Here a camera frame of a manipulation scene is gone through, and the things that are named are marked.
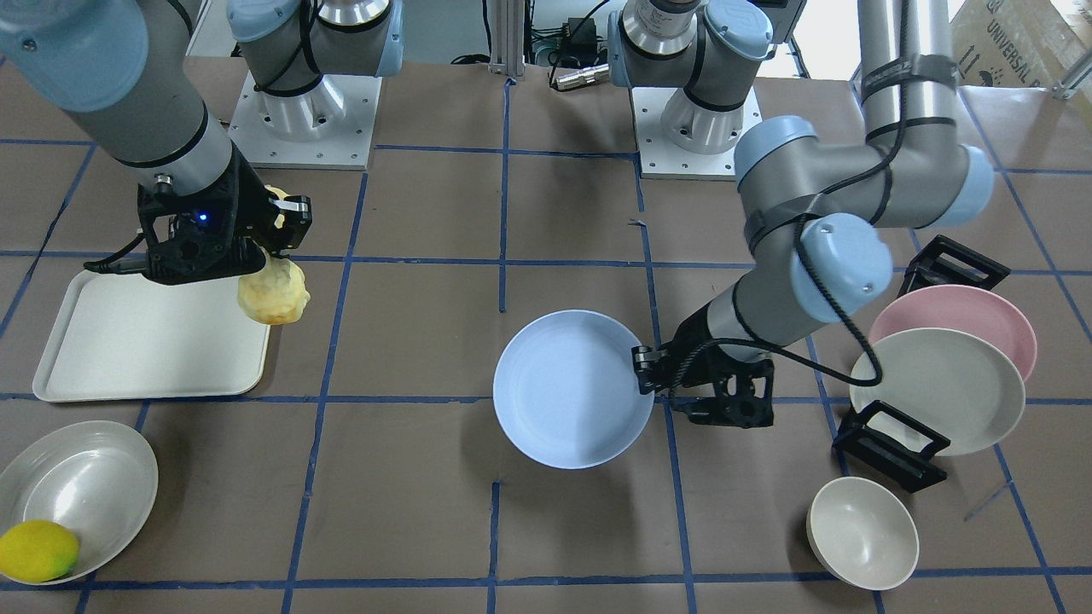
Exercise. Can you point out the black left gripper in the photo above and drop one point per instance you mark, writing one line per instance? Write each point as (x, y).
(693, 347)

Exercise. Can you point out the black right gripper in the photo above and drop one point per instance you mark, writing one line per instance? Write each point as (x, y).
(248, 207)

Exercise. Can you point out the yellow bread loaf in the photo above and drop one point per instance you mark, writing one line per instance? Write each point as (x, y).
(275, 294)

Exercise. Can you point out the blue plate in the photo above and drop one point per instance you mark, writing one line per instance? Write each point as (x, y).
(565, 391)

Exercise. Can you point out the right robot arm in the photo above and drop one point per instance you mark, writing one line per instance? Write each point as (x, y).
(114, 68)

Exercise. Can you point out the black plate rack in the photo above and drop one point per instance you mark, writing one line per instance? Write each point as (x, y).
(942, 261)

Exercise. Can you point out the cream plate in rack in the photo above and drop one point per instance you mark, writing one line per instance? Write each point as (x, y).
(959, 385)

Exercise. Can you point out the pink plate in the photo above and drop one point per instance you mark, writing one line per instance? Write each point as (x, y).
(980, 313)

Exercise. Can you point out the white rectangular tray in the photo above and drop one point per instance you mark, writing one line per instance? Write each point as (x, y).
(119, 337)

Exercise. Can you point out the cream bowl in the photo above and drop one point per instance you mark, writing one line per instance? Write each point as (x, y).
(862, 534)

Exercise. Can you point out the silver metal cylinder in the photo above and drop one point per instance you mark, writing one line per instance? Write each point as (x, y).
(585, 77)

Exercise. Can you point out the white shallow dish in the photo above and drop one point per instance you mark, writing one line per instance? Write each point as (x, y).
(98, 479)

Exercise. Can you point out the black power adapter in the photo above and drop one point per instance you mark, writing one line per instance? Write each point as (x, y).
(579, 36)

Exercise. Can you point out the yellow lemon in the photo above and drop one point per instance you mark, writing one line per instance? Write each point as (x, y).
(38, 550)

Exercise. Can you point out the cardboard box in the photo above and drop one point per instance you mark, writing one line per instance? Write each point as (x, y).
(1019, 43)

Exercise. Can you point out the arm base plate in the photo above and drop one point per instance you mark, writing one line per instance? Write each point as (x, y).
(691, 153)
(329, 128)

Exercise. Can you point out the aluminium frame post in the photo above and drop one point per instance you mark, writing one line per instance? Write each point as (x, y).
(508, 22)

